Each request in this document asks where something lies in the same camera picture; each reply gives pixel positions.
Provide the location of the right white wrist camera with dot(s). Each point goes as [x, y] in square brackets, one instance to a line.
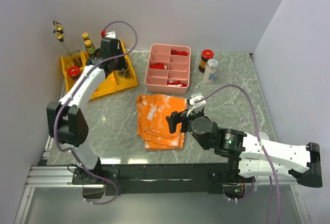
[195, 104]

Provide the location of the red sock top compartment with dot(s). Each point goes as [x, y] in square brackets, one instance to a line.
[179, 53]

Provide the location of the orange tie-dye cloth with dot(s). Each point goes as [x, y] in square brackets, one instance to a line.
[152, 124]

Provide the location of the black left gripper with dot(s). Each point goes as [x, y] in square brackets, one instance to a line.
[122, 64]

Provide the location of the red sock middle compartment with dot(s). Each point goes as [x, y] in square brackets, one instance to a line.
[160, 66]

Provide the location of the silver lid glass jar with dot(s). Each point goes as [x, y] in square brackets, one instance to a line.
[210, 71]

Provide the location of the brass clamp wall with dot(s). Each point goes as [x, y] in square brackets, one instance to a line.
[59, 35]
[58, 26]

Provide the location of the red white sock bottom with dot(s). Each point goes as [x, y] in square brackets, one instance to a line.
[179, 84]

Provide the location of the sauce bottle yellow cap back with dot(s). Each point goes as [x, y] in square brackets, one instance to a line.
[85, 36]

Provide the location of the red lid sauce jar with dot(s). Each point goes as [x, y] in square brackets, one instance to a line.
[206, 55]

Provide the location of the dark brown jar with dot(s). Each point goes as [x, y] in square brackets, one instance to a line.
[124, 73]

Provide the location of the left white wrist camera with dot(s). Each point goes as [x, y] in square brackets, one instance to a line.
[108, 34]

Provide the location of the yellow plastic bin organizer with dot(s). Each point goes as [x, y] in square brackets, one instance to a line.
[112, 84]

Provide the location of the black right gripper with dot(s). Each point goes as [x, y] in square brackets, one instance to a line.
[178, 117]

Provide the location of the sauce bottle green label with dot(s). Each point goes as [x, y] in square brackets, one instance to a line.
[90, 48]

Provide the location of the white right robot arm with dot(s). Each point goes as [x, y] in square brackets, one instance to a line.
[249, 157]

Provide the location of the pink divided tray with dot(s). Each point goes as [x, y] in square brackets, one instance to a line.
[178, 69]

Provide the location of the red sock compartment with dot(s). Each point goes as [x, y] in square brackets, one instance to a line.
[179, 53]
[160, 66]

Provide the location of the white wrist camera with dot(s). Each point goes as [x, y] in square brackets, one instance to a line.
[108, 34]
[195, 104]

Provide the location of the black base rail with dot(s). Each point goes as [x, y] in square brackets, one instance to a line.
[162, 178]

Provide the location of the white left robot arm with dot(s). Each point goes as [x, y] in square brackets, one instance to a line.
[66, 123]

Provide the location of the aluminium frame rail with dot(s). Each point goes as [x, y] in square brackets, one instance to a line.
[44, 176]

